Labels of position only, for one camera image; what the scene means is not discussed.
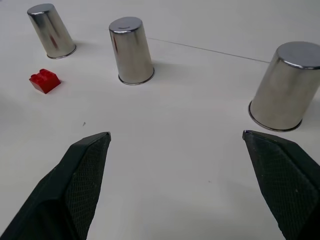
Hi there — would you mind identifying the red toy building brick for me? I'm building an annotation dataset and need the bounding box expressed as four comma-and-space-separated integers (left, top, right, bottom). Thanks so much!
28, 68, 63, 95

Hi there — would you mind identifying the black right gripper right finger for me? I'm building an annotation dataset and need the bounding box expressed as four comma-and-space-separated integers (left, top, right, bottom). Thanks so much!
242, 129, 320, 240

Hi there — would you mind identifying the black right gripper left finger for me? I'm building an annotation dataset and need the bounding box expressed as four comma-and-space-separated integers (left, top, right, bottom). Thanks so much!
0, 131, 112, 240

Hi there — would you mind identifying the stainless steel cup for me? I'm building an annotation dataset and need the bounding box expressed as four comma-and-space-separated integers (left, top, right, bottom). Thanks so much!
108, 16, 155, 86
26, 3, 77, 60
247, 41, 320, 133

